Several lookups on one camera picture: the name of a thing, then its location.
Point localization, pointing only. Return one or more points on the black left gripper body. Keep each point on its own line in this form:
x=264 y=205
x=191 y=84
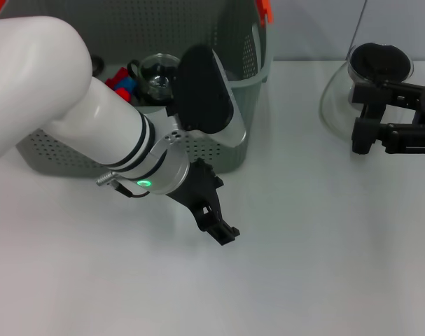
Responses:
x=198 y=189

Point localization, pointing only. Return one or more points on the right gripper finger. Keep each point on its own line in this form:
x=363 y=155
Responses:
x=366 y=94
x=364 y=131

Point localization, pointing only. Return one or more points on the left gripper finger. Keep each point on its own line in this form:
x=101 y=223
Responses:
x=217 y=237
x=228 y=231

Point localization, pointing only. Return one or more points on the bright red curved block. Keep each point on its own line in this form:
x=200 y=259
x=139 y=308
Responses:
x=123 y=94

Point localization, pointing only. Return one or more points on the blue square plate block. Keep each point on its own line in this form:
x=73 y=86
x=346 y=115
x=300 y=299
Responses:
x=129 y=84

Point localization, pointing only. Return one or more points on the glass teacup black sleeve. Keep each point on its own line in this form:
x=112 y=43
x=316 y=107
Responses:
x=156 y=70

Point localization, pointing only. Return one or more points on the dark red arch block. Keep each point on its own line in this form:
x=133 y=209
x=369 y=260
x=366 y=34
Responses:
x=119 y=74

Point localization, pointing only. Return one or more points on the grey perforated plastic storage bin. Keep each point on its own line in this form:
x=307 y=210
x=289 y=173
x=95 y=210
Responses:
x=254 y=105

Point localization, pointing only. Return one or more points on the left gripper silver plug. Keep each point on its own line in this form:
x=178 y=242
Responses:
x=105 y=179

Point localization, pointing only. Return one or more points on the black clay teapot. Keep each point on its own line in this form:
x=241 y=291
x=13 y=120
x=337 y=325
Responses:
x=98 y=64

